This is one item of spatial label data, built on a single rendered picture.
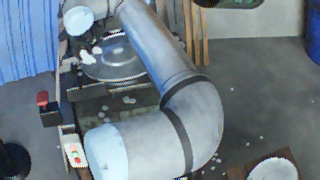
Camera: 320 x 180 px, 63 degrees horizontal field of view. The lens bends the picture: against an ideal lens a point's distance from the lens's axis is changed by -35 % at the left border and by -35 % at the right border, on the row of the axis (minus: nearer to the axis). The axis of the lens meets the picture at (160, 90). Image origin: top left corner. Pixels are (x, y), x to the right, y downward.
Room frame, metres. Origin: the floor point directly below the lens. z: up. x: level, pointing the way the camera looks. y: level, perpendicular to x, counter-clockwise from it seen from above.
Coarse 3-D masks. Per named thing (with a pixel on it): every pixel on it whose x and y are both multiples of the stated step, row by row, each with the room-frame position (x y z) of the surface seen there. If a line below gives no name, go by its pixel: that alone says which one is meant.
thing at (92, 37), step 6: (90, 30) 0.81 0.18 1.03; (96, 30) 0.84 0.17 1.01; (78, 36) 0.84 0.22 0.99; (84, 36) 0.83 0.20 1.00; (90, 36) 0.82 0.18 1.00; (96, 36) 0.85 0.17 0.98; (102, 36) 0.86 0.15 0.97; (72, 42) 0.84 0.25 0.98; (78, 42) 0.82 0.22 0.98; (84, 42) 0.81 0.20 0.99; (90, 42) 0.83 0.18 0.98; (96, 42) 0.85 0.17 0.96; (78, 48) 0.84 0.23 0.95; (84, 48) 0.84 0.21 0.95; (90, 48) 0.81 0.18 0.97
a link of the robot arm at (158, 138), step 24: (144, 120) 0.39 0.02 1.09; (168, 120) 0.39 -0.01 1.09; (96, 144) 0.34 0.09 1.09; (120, 144) 0.34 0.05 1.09; (144, 144) 0.35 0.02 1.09; (168, 144) 0.36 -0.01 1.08; (96, 168) 0.33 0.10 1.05; (120, 168) 0.31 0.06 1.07; (144, 168) 0.32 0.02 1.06; (168, 168) 0.33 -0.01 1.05
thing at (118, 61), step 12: (108, 36) 1.18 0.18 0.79; (120, 36) 1.18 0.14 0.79; (108, 48) 1.09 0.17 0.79; (120, 48) 1.08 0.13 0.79; (132, 48) 1.07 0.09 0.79; (96, 60) 1.03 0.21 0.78; (108, 60) 1.01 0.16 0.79; (120, 60) 1.00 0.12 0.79; (132, 60) 1.00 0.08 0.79; (84, 72) 0.97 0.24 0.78; (96, 72) 0.96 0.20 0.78; (108, 72) 0.95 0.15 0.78; (120, 72) 0.95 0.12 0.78; (132, 72) 0.94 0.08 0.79; (144, 72) 0.93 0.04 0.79
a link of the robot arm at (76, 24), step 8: (72, 0) 0.73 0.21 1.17; (80, 0) 0.72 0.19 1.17; (88, 0) 0.72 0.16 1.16; (96, 0) 0.72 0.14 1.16; (104, 0) 0.72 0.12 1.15; (64, 8) 0.72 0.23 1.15; (72, 8) 0.69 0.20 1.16; (80, 8) 0.68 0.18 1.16; (88, 8) 0.69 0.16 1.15; (96, 8) 0.71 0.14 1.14; (104, 8) 0.71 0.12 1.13; (64, 16) 0.69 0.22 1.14; (72, 16) 0.66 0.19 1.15; (80, 16) 0.67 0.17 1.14; (88, 16) 0.68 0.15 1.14; (96, 16) 0.71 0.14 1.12; (104, 16) 0.72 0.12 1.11; (64, 24) 0.70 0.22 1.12; (72, 24) 0.66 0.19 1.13; (80, 24) 0.67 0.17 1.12; (88, 24) 0.68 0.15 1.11; (72, 32) 0.67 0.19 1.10; (80, 32) 0.68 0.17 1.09
